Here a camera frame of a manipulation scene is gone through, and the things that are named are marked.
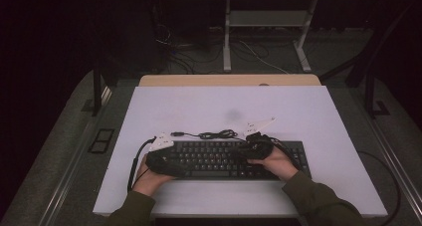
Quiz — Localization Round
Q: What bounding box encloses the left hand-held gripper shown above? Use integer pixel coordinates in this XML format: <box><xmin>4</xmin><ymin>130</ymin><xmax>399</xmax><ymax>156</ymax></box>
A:
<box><xmin>145</xmin><ymin>131</ymin><xmax>188</xmax><ymax>178</ymax></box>

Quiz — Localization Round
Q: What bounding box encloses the black slanted frame strut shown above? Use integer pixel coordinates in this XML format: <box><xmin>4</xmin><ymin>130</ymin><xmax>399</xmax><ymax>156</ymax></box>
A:
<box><xmin>319</xmin><ymin>1</ymin><xmax>417</xmax><ymax>89</ymax></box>

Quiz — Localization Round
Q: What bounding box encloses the aluminium rail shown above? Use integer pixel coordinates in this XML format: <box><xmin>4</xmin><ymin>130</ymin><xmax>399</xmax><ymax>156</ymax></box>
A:
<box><xmin>350</xmin><ymin>89</ymin><xmax>422</xmax><ymax>205</ymax></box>
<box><xmin>39</xmin><ymin>86</ymin><xmax>113</xmax><ymax>226</ymax></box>

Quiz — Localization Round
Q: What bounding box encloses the black computer keyboard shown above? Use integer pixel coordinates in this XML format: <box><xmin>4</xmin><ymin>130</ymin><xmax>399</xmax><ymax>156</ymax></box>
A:
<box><xmin>163</xmin><ymin>139</ymin><xmax>313</xmax><ymax>181</ymax></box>

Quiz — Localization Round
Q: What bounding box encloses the black floor socket frame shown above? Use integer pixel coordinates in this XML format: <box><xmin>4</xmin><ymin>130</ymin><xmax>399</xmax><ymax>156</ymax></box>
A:
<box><xmin>88</xmin><ymin>127</ymin><xmax>115</xmax><ymax>154</ymax></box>

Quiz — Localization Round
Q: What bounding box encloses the white metal frame desk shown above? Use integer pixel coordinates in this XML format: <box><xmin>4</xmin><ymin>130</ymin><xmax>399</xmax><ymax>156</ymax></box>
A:
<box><xmin>211</xmin><ymin>0</ymin><xmax>367</xmax><ymax>74</ymax></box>

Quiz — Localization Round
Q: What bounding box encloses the white floor cable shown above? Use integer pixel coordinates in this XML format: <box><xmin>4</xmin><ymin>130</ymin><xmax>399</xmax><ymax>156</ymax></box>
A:
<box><xmin>238</xmin><ymin>40</ymin><xmax>291</xmax><ymax>76</ymax></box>

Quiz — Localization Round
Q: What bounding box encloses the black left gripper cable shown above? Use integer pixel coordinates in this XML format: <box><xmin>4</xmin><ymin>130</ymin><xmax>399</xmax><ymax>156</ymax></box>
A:
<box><xmin>126</xmin><ymin>136</ymin><xmax>157</xmax><ymax>193</ymax></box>

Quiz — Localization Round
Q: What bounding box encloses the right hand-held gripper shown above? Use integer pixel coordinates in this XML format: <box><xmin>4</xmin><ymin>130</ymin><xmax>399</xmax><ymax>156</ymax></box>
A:
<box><xmin>236</xmin><ymin>116</ymin><xmax>277</xmax><ymax>161</ymax></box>

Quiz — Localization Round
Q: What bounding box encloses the white table board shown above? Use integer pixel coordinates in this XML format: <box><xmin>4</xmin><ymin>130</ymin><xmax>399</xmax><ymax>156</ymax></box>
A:
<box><xmin>93</xmin><ymin>85</ymin><xmax>388</xmax><ymax>219</ymax></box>

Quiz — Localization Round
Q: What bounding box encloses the light wooden table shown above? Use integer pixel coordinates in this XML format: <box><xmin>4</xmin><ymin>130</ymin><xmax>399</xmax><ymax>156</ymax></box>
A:
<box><xmin>138</xmin><ymin>74</ymin><xmax>322</xmax><ymax>88</ymax></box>

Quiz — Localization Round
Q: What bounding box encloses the black floor cable bundle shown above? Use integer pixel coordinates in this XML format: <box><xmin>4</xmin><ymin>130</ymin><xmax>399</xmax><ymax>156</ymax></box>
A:
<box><xmin>154</xmin><ymin>22</ymin><xmax>227</xmax><ymax>75</ymax></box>

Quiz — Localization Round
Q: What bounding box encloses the person's left hand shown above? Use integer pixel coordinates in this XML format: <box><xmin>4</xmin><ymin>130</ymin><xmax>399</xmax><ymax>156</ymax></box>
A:
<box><xmin>132</xmin><ymin>154</ymin><xmax>175</xmax><ymax>197</ymax></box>

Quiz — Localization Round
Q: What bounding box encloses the person's right hand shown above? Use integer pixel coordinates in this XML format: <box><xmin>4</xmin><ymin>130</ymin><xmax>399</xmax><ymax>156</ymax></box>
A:
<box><xmin>247</xmin><ymin>146</ymin><xmax>300</xmax><ymax>182</ymax></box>

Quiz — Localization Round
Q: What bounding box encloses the black metal stand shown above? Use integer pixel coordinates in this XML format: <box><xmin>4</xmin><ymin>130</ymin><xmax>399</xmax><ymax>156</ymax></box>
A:
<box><xmin>82</xmin><ymin>66</ymin><xmax>105</xmax><ymax>117</ymax></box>
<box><xmin>363</xmin><ymin>71</ymin><xmax>392</xmax><ymax>119</ymax></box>

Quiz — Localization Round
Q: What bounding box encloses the black keyboard cable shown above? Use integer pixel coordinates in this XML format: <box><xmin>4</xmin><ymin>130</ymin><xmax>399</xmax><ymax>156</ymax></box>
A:
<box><xmin>170</xmin><ymin>128</ymin><xmax>249</xmax><ymax>143</ymax></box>

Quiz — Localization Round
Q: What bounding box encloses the long black floor cable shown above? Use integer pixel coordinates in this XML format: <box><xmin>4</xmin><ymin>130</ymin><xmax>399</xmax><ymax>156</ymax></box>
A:
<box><xmin>357</xmin><ymin>150</ymin><xmax>402</xmax><ymax>226</ymax></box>

